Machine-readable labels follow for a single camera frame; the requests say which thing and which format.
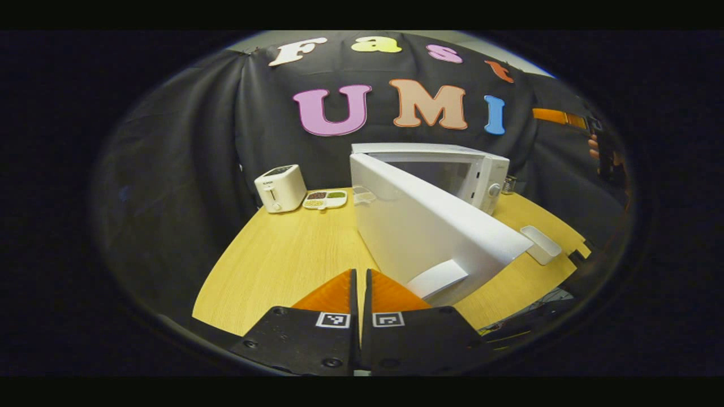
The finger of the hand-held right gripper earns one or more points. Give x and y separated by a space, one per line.
557 116

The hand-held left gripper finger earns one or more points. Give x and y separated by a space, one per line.
367 339
354 339

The white microwave oven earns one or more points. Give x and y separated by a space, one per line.
418 226

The small white tray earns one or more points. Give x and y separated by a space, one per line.
542 244

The white divided spice dish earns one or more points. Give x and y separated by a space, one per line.
325 199

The white toaster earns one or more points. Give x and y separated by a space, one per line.
280 189

